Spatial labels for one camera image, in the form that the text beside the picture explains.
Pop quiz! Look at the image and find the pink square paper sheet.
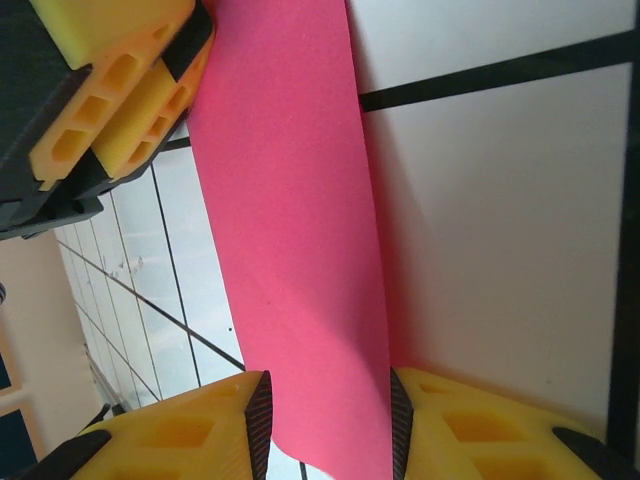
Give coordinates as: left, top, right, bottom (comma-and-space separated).
187, 0, 421, 475

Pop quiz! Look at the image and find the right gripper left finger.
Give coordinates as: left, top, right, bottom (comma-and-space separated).
24, 369, 275, 480

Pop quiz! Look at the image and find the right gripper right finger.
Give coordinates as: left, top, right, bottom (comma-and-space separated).
389, 366, 640, 480

